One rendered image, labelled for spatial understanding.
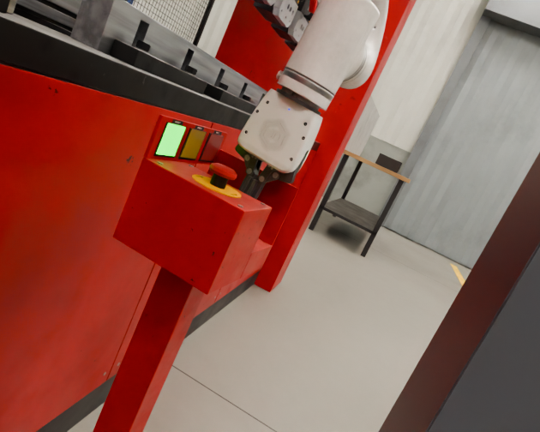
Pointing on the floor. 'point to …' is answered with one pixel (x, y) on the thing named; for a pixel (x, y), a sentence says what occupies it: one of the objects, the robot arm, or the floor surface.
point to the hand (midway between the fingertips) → (250, 189)
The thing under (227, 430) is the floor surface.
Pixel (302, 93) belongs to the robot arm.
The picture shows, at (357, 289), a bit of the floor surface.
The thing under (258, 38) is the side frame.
